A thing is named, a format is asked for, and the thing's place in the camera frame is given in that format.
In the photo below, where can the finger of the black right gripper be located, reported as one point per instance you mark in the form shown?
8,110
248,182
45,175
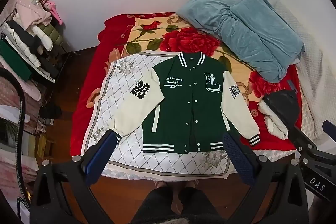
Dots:
329,129

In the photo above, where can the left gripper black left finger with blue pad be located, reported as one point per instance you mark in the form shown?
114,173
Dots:
49,203

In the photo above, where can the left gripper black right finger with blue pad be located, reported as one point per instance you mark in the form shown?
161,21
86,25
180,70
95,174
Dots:
289,201

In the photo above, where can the green white varsity jacket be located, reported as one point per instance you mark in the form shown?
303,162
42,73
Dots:
195,101

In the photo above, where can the pile of clothes on rack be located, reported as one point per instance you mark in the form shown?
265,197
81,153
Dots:
31,43

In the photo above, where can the black white fleece garment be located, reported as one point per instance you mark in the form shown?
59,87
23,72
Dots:
281,111

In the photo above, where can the white textured bedspread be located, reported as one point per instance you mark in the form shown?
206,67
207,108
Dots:
316,79

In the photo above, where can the red floral blanket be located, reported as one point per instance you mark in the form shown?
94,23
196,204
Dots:
166,32

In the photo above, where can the blue folded quilt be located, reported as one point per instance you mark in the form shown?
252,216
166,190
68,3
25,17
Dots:
252,29

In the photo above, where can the white quilted floral mat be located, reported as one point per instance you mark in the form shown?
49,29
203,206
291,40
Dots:
118,108

